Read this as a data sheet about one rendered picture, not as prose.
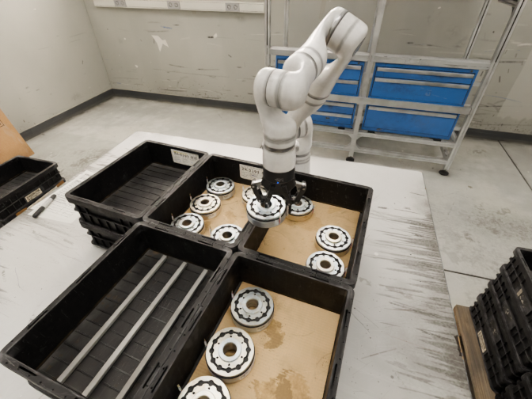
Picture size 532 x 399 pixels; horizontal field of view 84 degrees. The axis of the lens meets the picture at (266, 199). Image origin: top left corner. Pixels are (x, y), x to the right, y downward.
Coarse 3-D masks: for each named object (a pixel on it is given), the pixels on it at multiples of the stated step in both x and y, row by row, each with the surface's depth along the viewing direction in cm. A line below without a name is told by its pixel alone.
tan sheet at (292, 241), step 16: (320, 208) 102; (336, 208) 102; (288, 224) 96; (304, 224) 96; (320, 224) 96; (336, 224) 96; (352, 224) 96; (272, 240) 90; (288, 240) 90; (304, 240) 90; (288, 256) 85; (304, 256) 85
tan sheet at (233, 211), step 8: (240, 184) 113; (240, 192) 109; (224, 200) 105; (232, 200) 105; (240, 200) 105; (224, 208) 102; (232, 208) 102; (240, 208) 102; (216, 216) 99; (224, 216) 99; (232, 216) 99; (240, 216) 99; (208, 224) 96; (216, 224) 96; (224, 224) 96; (240, 224) 96; (208, 232) 93
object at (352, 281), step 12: (336, 180) 97; (372, 192) 92; (252, 228) 82; (360, 240) 77; (252, 252) 74; (360, 252) 74; (288, 264) 71; (300, 264) 71; (324, 276) 68; (336, 276) 68
